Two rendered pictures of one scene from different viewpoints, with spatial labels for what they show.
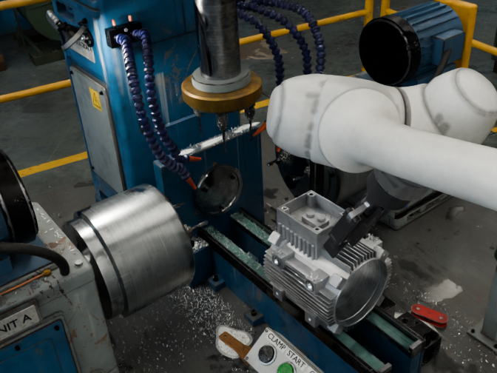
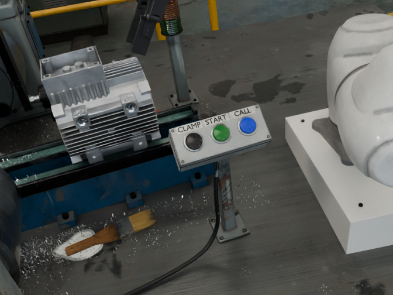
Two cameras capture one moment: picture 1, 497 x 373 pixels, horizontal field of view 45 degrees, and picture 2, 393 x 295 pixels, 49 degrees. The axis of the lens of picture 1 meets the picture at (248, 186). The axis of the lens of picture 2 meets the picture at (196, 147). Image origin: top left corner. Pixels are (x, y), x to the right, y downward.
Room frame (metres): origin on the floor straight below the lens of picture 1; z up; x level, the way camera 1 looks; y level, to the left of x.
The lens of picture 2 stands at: (0.45, 0.53, 1.52)
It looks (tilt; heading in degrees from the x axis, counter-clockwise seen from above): 38 degrees down; 294
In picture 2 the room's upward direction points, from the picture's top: 9 degrees counter-clockwise
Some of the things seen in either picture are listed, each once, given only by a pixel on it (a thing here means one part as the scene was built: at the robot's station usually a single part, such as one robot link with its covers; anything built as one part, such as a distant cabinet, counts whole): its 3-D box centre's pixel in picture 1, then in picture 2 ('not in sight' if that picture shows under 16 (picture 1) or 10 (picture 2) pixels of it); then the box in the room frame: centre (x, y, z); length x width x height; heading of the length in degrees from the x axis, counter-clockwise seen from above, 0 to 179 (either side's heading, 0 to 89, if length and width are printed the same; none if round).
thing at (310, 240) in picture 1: (313, 224); (75, 77); (1.00, -0.13, 1.11); 0.12 x 0.11 x 0.07; 37
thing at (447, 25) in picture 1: (424, 83); not in sight; (1.56, -0.51, 1.16); 0.33 x 0.26 x 0.42; 126
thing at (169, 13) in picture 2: not in sight; (168, 7); (0.95, -0.54, 1.10); 0.06 x 0.06 x 0.04
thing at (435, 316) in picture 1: (429, 315); not in sight; (1.01, -0.41, 0.81); 0.09 x 0.03 x 0.02; 53
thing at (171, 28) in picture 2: not in sight; (170, 23); (0.95, -0.54, 1.05); 0.06 x 0.06 x 0.04
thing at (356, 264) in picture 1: (326, 269); (104, 109); (0.96, -0.15, 1.01); 0.20 x 0.19 x 0.19; 37
